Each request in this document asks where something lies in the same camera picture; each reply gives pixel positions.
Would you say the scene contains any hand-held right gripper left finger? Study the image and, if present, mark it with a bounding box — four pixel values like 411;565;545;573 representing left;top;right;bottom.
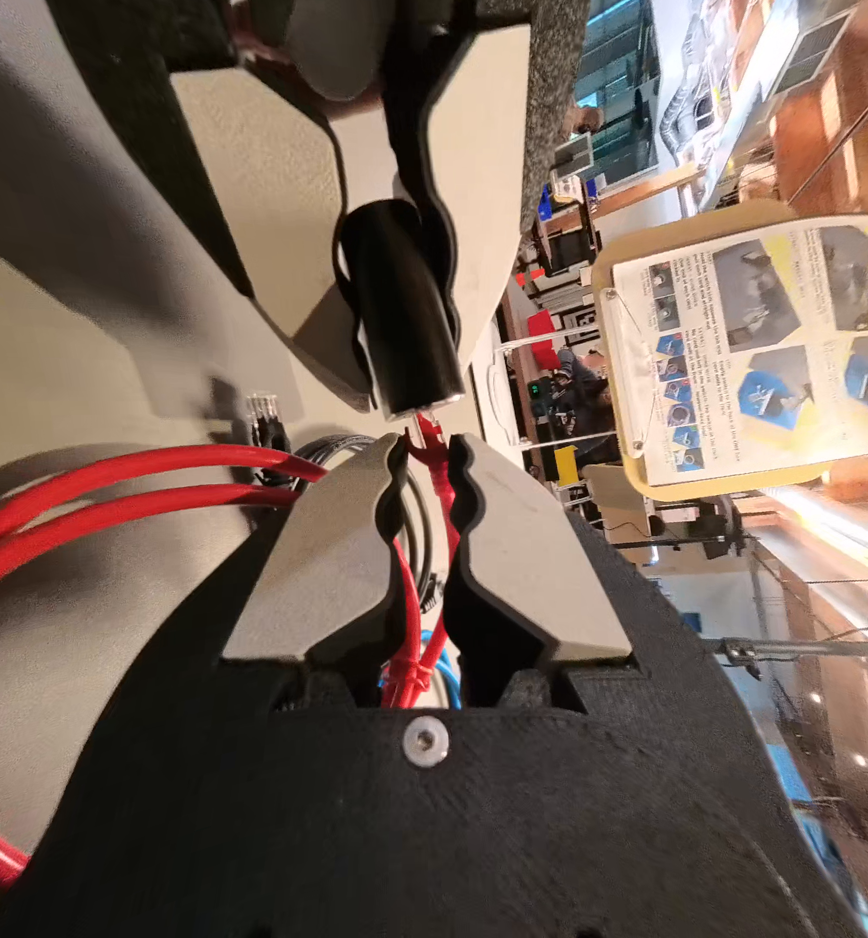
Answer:
221;431;411;662

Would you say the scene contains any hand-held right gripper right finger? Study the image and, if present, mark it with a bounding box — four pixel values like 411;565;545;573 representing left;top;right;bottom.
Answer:
443;432;634;662

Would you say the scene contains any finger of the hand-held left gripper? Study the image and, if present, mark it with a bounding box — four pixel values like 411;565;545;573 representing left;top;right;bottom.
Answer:
169;66;376;413
413;22;535;367

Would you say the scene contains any red ethernet cable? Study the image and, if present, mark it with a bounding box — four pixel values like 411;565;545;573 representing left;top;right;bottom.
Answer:
0;410;464;904

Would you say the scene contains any black ethernet cable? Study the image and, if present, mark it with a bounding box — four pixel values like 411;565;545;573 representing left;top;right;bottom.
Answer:
245;394;436;615

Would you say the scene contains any blue ethernet cable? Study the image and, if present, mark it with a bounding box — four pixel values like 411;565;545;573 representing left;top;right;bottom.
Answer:
377;629;466;712

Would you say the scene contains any black network switch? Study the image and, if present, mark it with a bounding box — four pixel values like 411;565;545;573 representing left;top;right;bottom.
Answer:
337;198;469;424

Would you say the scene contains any red storage bin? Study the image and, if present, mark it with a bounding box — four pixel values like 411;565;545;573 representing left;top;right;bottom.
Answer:
524;309;561;369

